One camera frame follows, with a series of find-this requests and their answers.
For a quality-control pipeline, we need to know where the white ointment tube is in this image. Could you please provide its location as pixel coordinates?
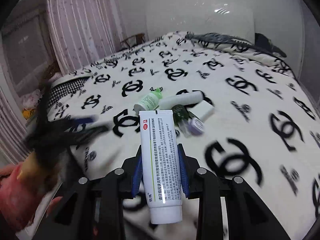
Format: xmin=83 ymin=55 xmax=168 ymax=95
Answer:
xmin=139 ymin=110 xmax=182 ymax=225

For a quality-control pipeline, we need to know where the dark green glass bottle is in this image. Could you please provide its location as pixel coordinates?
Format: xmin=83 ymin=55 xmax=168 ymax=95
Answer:
xmin=171 ymin=105 xmax=190 ymax=126

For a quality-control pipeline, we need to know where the person's left hand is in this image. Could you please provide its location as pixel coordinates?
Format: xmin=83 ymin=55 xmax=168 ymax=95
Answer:
xmin=1 ymin=152 xmax=61 ymax=233

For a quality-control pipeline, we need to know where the white blanket with black logos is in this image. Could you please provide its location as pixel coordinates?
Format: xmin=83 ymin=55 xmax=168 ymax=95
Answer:
xmin=48 ymin=32 xmax=319 ymax=239

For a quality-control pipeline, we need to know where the green white small bottle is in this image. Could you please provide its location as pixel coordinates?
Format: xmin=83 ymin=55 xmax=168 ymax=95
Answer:
xmin=133 ymin=87 xmax=163 ymax=114

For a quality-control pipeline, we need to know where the purple capped small bottle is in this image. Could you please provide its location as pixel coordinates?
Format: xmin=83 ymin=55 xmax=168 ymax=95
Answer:
xmin=178 ymin=118 xmax=204 ymax=137

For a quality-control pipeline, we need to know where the white rectangular box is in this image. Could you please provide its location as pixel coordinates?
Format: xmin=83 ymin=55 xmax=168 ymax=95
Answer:
xmin=189 ymin=100 xmax=214 ymax=122

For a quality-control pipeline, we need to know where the wooden chair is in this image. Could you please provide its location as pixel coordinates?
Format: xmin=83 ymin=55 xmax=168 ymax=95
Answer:
xmin=120 ymin=33 xmax=145 ymax=49

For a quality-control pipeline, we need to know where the pink striped curtain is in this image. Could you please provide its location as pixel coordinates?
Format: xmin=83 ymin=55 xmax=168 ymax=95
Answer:
xmin=47 ymin=0 xmax=126 ymax=74

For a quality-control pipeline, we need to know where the white cylinder tube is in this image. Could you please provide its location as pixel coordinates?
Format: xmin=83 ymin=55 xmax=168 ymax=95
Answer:
xmin=159 ymin=91 xmax=203 ymax=110

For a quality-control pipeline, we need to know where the black patterned pillow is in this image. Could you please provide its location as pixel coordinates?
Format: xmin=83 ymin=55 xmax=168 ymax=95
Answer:
xmin=185 ymin=33 xmax=287 ymax=58

